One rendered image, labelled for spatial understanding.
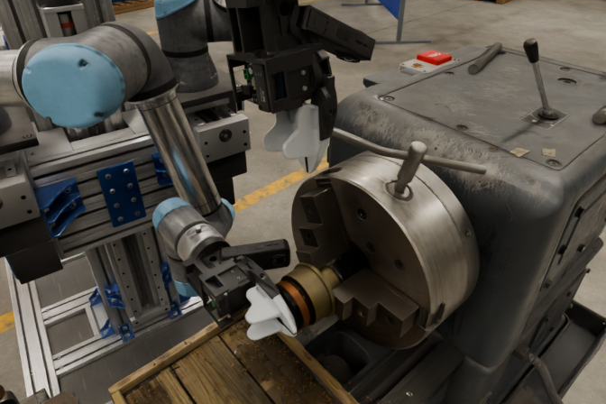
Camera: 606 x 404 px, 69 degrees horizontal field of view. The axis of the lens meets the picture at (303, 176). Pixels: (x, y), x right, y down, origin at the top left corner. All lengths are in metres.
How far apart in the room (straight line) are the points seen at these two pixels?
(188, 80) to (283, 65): 0.74
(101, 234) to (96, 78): 0.67
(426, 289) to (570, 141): 0.35
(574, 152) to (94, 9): 1.09
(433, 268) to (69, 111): 0.55
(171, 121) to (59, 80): 0.23
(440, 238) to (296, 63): 0.34
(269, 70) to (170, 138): 0.46
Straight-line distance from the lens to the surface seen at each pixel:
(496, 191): 0.71
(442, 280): 0.66
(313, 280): 0.66
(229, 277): 0.68
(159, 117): 0.84
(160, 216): 0.83
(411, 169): 0.61
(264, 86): 0.44
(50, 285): 2.16
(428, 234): 0.64
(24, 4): 1.25
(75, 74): 0.67
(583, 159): 0.79
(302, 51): 0.45
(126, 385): 0.87
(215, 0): 1.11
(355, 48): 0.51
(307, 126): 0.48
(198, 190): 0.90
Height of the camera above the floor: 1.60
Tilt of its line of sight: 34 degrees down
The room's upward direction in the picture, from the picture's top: straight up
